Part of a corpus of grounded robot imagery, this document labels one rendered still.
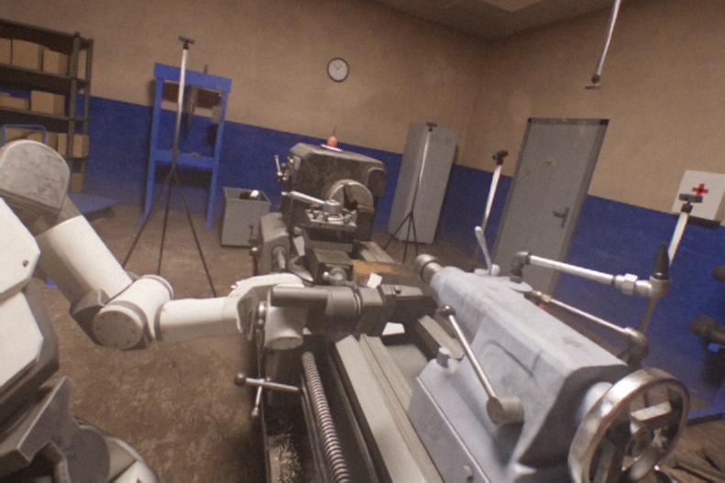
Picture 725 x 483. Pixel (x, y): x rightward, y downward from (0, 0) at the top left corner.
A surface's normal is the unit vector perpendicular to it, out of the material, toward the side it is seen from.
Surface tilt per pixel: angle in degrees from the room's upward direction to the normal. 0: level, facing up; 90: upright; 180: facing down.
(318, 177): 90
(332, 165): 90
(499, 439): 66
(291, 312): 38
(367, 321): 109
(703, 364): 90
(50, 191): 53
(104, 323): 90
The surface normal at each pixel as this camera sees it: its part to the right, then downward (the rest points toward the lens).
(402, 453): -0.39, -0.85
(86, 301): -0.12, -0.54
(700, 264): -0.94, -0.12
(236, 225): 0.40, 0.25
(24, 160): 0.87, -0.40
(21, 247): 0.95, -0.26
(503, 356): -0.86, -0.36
